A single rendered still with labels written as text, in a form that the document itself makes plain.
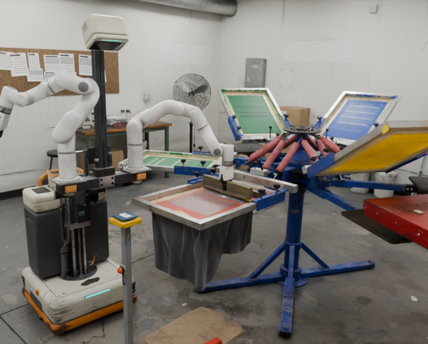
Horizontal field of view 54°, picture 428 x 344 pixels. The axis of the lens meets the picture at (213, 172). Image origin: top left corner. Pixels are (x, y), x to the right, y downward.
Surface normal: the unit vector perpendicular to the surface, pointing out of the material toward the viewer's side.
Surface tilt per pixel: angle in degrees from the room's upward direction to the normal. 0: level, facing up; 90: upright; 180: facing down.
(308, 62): 90
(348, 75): 90
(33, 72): 88
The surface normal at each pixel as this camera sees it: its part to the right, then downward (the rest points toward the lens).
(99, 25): 0.60, -0.25
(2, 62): 0.74, 0.15
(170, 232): -0.65, 0.22
